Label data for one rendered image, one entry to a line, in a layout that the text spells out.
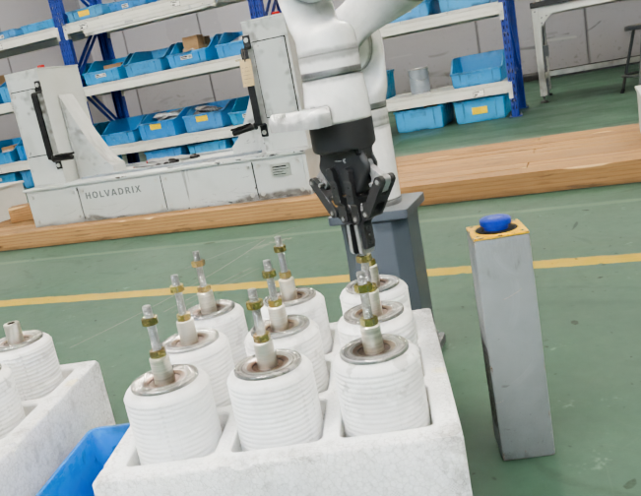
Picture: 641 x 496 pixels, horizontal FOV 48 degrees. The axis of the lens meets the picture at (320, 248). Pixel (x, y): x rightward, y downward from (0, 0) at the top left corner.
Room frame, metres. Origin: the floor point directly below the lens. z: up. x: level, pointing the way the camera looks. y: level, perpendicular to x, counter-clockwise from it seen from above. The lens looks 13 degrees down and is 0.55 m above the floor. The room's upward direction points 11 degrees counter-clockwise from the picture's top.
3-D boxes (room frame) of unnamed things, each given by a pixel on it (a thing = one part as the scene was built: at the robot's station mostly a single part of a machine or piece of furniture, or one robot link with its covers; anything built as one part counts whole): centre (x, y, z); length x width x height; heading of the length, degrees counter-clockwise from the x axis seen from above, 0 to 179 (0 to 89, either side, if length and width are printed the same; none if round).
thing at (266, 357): (0.75, 0.08, 0.26); 0.02 x 0.02 x 0.03
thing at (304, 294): (0.99, 0.06, 0.25); 0.08 x 0.08 x 0.01
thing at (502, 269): (0.91, -0.23, 0.16); 0.07 x 0.07 x 0.31; 84
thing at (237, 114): (6.18, 0.27, 0.36); 0.50 x 0.38 x 0.21; 157
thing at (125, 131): (6.68, 1.47, 0.36); 0.50 x 0.38 x 0.21; 158
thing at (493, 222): (0.91, -0.23, 0.32); 0.04 x 0.04 x 0.02
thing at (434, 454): (0.87, 0.07, 0.09); 0.39 x 0.39 x 0.18; 84
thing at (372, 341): (0.74, -0.04, 0.26); 0.02 x 0.02 x 0.03
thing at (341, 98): (0.84, -0.04, 0.52); 0.11 x 0.09 x 0.06; 129
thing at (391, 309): (0.86, -0.05, 0.25); 0.08 x 0.08 x 0.01
